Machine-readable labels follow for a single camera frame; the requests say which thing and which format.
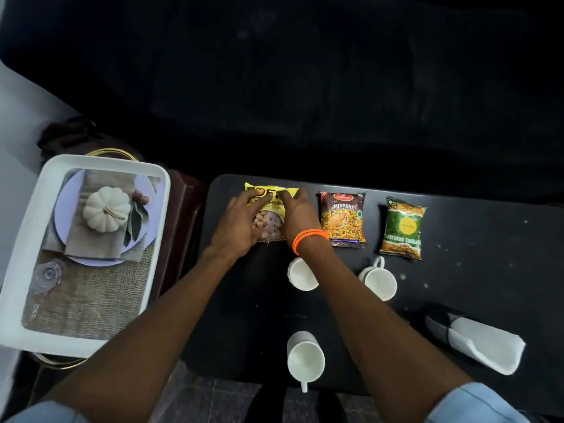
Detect orange beaded bracelet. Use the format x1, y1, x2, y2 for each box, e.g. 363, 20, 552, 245
292, 229, 330, 256

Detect light blue left sleeve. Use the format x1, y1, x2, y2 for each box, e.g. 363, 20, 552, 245
4, 400, 91, 423

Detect green snack packet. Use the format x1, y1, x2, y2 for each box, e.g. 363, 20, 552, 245
379, 197, 427, 261

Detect brown red snack packet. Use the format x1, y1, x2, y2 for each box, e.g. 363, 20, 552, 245
318, 191, 367, 249

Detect person's right hand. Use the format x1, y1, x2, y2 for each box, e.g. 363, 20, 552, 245
277, 188, 329, 244

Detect brown side table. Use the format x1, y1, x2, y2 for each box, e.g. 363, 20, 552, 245
147, 168, 209, 304

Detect person's left hand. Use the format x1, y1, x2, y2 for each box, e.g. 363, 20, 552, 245
207, 189, 275, 263

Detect dark bag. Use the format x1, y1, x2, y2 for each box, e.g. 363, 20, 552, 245
37, 116, 146, 172

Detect person's left forearm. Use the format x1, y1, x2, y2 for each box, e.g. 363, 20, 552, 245
42, 247, 241, 423

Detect light blue sleeve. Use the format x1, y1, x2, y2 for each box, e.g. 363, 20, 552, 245
4, 400, 91, 423
424, 382, 531, 423

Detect white tray with pumpkin print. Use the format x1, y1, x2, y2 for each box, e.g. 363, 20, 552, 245
0, 154, 172, 358

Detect black sofa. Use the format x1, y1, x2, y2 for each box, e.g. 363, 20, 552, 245
0, 0, 564, 205

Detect white folded napkin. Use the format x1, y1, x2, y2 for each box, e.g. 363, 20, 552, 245
425, 313, 527, 376

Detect white cup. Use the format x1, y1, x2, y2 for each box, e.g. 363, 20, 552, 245
286, 331, 326, 394
287, 257, 320, 292
358, 256, 398, 302

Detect person's right forearm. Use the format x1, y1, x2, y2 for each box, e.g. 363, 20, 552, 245
296, 235, 474, 423

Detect yellow snack packet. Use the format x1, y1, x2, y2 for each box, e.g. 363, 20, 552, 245
244, 182, 299, 243

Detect light blue right sleeve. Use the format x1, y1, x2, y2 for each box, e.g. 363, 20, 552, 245
424, 382, 531, 423

